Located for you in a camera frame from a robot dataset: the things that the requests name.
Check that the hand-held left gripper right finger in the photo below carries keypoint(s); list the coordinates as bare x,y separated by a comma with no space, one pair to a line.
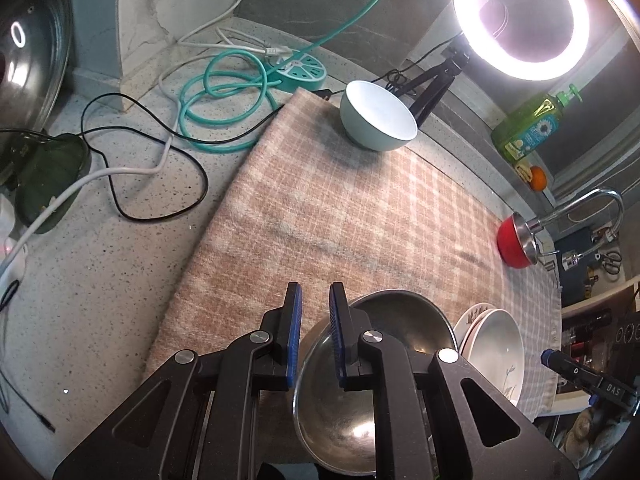
340,335

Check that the orange fruit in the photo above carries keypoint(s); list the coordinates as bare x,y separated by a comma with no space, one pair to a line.
539,178

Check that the yellow sponge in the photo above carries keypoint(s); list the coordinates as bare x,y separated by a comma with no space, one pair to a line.
524,170

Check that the chrome faucet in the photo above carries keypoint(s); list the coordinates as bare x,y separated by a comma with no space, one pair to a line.
575,205

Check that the black plug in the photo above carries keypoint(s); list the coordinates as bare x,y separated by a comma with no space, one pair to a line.
322,94

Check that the person's right hand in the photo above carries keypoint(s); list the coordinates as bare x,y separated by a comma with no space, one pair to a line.
585,427

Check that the mint green ceramic bowl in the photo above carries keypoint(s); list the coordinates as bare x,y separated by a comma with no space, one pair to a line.
380,110

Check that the round teal power strip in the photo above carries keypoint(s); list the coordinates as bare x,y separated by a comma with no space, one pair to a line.
300,70

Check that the stainless steel bowl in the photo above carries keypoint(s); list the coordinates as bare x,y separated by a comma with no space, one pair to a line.
400,320

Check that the row of dark bottles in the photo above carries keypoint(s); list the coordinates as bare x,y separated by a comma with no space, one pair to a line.
585,320

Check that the red steel bowl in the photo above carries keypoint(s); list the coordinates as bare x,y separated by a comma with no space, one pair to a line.
510,245

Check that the dark green glass dish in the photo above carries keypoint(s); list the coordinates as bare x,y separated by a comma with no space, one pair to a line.
50,170

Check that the black scissors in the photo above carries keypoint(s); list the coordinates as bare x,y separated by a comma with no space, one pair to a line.
611,264

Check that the white plug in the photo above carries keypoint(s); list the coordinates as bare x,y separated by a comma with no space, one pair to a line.
12,260

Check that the pink floral deep plate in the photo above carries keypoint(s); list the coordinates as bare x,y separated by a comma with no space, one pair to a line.
495,350
467,317

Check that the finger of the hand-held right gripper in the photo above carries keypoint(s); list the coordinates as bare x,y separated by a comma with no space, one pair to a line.
567,370

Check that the black tripod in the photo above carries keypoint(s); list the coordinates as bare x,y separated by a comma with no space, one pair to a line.
430,90

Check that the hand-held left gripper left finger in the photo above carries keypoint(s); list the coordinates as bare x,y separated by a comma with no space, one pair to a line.
292,335

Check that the beige plaid cloth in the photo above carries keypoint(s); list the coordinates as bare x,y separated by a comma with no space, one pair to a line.
350,220

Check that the white charger cube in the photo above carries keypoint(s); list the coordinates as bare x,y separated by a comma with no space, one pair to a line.
7,217

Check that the green dish soap bottle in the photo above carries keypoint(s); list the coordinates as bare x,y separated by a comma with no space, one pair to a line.
530,130

